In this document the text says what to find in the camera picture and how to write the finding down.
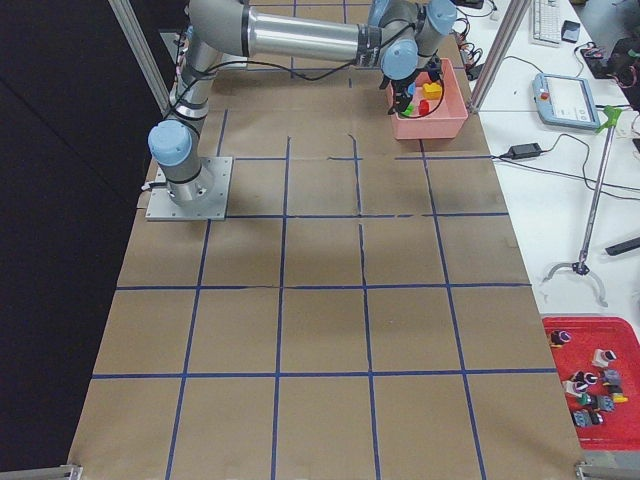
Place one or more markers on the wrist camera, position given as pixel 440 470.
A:
pixel 434 70

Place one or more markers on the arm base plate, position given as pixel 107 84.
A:
pixel 205 198

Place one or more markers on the white keyboard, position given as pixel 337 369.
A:
pixel 545 23

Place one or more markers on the green handled reacher grabber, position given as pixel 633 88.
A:
pixel 580 266

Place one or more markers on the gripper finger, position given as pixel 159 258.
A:
pixel 400 103

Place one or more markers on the yellow toy block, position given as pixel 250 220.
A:
pixel 432 91

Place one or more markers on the pink plastic box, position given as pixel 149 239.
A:
pixel 442 123

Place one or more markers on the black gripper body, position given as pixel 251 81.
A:
pixel 401 91

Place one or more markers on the green toy block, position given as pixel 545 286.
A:
pixel 409 110

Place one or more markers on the red tray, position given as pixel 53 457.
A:
pixel 597 359

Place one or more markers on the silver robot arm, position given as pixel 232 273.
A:
pixel 400 37

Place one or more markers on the brown paper table cover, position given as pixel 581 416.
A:
pixel 362 313

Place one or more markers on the red toy block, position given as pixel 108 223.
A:
pixel 424 107

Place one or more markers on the aluminium frame post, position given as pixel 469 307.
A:
pixel 512 19

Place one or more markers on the teach pendant tablet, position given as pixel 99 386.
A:
pixel 565 101

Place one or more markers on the black power adapter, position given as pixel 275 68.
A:
pixel 524 151

